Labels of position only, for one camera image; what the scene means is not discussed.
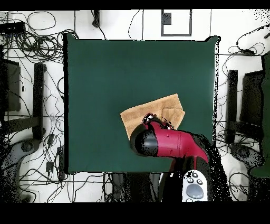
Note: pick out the tan terry towel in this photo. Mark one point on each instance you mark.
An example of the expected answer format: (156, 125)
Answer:
(151, 107)

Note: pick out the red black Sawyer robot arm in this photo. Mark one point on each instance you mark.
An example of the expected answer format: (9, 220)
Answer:
(173, 141)

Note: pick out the black flat panel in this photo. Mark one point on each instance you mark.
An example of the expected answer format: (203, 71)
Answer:
(12, 88)
(252, 99)

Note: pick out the dark green table cloth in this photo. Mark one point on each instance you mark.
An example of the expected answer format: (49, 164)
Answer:
(105, 74)

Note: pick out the black power strip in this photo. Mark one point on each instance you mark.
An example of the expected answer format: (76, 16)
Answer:
(61, 162)

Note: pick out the black power adapter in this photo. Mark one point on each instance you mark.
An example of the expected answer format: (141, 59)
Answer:
(246, 52)
(49, 166)
(50, 139)

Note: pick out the dark grey square plate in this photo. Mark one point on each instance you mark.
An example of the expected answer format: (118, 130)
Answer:
(166, 19)

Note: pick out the green cloth of neighbouring table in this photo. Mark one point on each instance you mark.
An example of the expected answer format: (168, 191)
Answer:
(266, 105)

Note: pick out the black box device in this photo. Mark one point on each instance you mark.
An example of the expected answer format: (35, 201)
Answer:
(12, 27)

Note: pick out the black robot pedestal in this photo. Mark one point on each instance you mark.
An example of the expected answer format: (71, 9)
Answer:
(135, 188)

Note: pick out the black metal stand frame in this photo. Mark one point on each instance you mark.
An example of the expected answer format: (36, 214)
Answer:
(232, 101)
(38, 101)

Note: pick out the grey square frame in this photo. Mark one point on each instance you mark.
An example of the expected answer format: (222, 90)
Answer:
(176, 35)

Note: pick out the grey pedestal leg with caster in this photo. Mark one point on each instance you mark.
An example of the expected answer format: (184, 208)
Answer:
(14, 156)
(246, 154)

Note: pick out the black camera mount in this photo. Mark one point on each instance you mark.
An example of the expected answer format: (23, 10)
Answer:
(96, 22)

